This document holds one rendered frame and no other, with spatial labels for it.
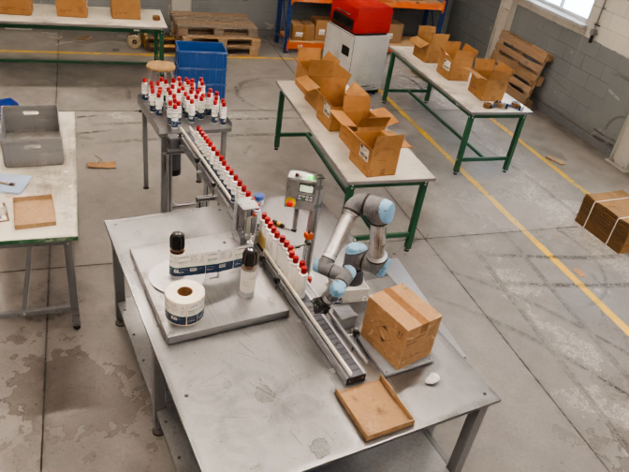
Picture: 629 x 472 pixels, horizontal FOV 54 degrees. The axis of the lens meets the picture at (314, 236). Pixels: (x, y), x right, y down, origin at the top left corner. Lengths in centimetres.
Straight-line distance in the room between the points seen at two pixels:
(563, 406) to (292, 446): 239
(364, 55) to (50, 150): 509
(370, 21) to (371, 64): 60
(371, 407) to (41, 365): 225
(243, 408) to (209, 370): 29
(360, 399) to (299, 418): 33
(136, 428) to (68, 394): 50
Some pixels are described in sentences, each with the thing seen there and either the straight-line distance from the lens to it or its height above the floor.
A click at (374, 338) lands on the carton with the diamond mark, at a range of 325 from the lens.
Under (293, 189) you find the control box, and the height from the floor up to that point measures 141.
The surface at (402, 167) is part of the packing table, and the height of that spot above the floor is 78.
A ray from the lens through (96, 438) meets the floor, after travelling 392.
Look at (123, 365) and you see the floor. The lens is 429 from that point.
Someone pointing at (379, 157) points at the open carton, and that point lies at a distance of 498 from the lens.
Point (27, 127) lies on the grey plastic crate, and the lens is 536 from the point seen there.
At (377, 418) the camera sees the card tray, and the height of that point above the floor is 83.
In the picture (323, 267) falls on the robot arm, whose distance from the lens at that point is 310.
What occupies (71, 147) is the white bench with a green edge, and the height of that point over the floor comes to 80.
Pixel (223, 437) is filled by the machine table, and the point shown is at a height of 83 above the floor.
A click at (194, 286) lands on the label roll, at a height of 102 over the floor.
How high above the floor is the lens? 306
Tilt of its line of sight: 33 degrees down
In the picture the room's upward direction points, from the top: 9 degrees clockwise
